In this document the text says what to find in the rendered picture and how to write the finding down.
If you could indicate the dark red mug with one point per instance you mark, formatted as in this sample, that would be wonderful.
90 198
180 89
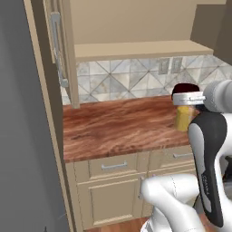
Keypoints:
185 88

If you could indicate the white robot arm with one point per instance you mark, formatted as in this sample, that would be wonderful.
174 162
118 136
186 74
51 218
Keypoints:
208 157

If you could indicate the beige drawer front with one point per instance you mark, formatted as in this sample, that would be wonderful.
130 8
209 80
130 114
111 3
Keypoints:
113 160
169 161

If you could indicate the grey fridge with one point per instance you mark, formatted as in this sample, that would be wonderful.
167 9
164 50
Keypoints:
21 120

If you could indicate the beige upper cupboard run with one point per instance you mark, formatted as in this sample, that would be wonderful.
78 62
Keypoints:
136 27

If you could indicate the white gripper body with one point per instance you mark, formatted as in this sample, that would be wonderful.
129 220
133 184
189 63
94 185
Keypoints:
184 99

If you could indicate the beige tall cupboard door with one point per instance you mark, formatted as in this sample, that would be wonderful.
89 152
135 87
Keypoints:
69 45

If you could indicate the grey wall outlet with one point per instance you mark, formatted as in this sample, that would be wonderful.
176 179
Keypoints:
176 65
164 65

